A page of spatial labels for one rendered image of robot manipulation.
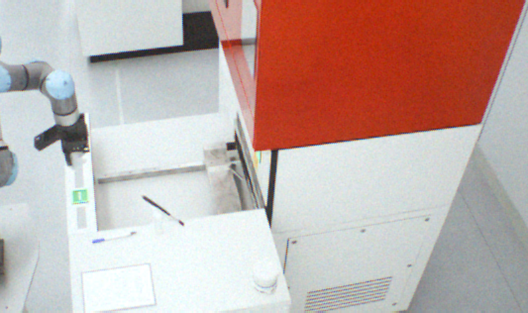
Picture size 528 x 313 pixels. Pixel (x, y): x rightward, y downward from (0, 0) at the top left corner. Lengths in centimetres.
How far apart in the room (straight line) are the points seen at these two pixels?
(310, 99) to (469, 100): 52
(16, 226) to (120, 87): 187
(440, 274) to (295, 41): 186
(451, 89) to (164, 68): 247
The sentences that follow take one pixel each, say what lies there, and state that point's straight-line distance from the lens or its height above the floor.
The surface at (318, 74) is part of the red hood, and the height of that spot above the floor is 149.
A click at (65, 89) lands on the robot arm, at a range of 183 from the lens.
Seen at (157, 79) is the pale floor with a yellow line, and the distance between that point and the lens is 407.
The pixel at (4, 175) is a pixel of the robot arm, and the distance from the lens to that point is 219.
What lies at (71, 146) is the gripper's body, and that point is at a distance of 197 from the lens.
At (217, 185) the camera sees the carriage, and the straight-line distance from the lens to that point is 229.
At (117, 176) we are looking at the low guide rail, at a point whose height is 85.
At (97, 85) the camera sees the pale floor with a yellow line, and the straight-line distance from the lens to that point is 408.
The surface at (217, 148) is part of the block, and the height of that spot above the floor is 91.
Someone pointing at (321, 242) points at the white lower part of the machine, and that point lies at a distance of 235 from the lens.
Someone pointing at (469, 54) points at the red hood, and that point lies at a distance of 194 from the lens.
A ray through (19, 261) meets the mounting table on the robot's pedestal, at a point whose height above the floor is 82.
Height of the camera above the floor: 261
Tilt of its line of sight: 47 degrees down
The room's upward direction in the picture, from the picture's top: 4 degrees clockwise
